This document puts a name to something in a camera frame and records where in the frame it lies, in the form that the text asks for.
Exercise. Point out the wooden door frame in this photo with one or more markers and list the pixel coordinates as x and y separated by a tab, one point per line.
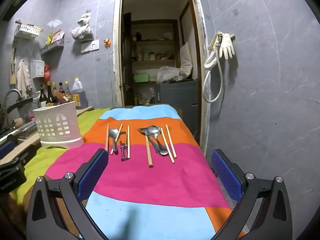
117	55

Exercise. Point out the large round metal spoon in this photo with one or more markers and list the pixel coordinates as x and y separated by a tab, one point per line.
153	131

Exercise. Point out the metal faucet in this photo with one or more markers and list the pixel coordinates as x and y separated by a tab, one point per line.
12	91

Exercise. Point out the white pillow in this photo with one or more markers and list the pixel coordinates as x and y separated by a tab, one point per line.
186	60

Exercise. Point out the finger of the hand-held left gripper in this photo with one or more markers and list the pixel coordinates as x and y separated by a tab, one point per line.
6	150

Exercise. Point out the wall socket panel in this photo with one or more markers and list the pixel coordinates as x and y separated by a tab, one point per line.
90	46

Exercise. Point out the grey wall rack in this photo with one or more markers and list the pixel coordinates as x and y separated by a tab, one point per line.
52	46

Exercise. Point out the metal peeler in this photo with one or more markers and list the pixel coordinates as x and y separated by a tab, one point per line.
123	152

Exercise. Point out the large oil jug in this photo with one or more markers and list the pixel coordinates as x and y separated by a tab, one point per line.
79	93

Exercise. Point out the wooden knife holder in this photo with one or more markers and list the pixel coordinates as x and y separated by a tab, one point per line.
12	67

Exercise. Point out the small metal spoon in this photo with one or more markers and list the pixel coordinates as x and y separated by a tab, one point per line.
114	133

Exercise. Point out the white wall basket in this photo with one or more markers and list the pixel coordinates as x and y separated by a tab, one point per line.
27	30

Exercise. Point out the colourful striped cloth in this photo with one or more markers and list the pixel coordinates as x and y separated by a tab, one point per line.
150	180

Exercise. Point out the soy sauce bottle yellow label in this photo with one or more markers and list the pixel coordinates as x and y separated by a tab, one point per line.
49	96

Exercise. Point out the brown sauce bottle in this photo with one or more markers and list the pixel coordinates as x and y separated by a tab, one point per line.
62	97

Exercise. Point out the clear bottle yellow cap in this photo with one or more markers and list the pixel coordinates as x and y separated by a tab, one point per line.
67	90

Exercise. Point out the hanging white towel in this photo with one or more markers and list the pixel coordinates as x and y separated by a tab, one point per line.
23	77

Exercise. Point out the dark bottle white label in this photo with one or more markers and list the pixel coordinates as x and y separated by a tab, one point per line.
43	97

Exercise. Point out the grey cabinet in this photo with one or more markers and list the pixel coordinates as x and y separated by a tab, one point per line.
177	97

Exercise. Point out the wooden shelf unit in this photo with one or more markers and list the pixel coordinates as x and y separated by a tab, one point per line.
155	40

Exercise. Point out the white plastic utensil basket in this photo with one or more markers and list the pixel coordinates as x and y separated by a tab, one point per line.
55	113

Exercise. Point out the hanging clear plastic bag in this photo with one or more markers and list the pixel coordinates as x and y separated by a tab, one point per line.
81	31

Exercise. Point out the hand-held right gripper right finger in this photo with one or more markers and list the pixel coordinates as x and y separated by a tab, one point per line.
226	177

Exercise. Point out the dark cap bottle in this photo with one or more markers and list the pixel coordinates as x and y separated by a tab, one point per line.
61	88

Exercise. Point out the black wok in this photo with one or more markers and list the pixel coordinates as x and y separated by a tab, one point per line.
20	103

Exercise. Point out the crumpled clear plastic bag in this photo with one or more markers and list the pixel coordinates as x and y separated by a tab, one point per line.
168	74

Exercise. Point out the seasoning packets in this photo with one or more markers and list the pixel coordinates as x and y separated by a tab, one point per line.
55	36

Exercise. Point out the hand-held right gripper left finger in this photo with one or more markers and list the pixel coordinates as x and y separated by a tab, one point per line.
92	177

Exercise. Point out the orange wall hook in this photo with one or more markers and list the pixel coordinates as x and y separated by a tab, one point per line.
107	42

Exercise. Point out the white wall box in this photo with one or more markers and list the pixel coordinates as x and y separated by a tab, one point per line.
38	68

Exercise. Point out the green box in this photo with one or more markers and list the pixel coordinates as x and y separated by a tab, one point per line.
141	78

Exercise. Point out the red plastic bag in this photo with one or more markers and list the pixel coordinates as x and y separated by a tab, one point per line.
47	73

